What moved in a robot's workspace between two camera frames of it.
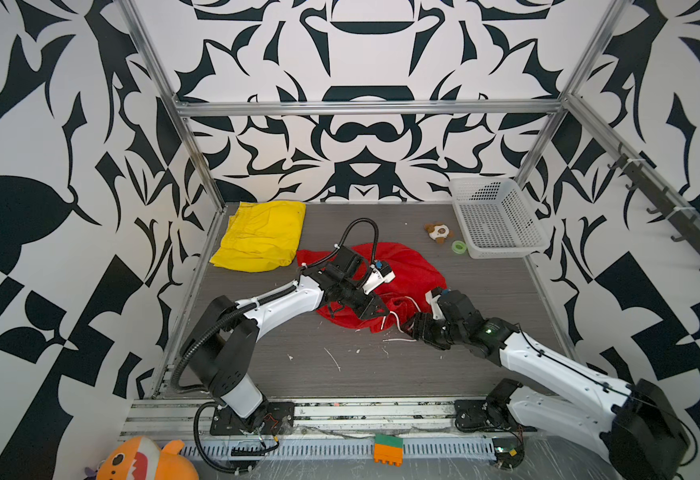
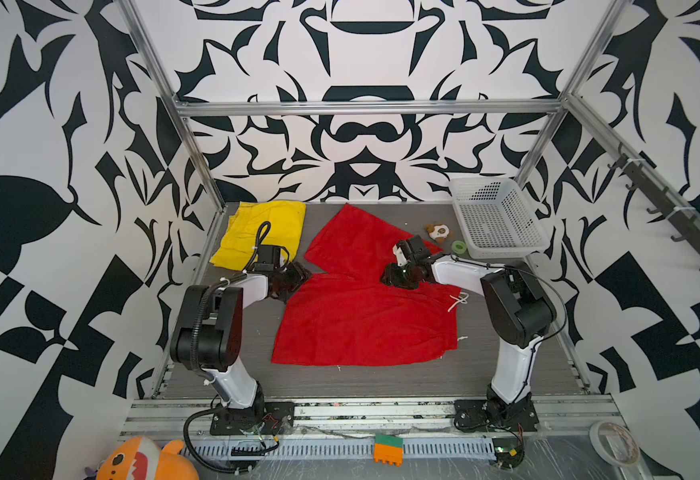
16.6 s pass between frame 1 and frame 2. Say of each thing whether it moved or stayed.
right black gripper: moved
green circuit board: stayed
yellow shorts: stayed
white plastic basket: stayed
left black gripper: moved
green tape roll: stayed
